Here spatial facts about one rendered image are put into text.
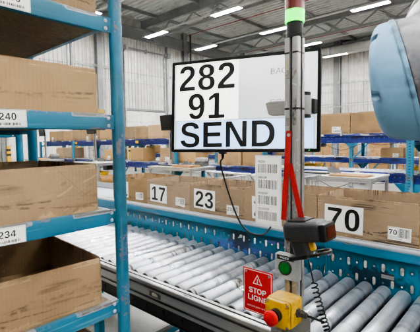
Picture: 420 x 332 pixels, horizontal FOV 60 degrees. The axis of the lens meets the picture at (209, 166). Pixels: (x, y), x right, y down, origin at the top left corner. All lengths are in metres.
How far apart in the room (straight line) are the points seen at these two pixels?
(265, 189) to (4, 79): 0.67
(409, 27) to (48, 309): 0.75
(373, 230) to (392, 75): 1.15
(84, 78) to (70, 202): 0.26
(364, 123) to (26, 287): 5.90
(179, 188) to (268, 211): 1.17
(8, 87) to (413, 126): 0.64
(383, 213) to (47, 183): 1.19
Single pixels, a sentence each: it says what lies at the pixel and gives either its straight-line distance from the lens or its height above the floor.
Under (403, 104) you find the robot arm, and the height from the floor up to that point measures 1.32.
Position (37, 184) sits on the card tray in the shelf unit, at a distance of 0.76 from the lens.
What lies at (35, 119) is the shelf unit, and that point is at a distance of 0.72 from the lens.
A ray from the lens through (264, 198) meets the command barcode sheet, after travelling 1.03.
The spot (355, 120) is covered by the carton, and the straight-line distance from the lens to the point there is 6.37.
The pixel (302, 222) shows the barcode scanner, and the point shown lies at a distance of 0.92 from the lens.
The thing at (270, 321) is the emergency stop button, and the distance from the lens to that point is 0.99.
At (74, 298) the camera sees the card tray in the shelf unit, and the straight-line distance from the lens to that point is 0.83.
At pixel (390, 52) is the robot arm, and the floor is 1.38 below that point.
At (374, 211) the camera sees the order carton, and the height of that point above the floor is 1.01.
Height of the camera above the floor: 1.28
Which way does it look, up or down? 4 degrees down
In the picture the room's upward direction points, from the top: 1 degrees counter-clockwise
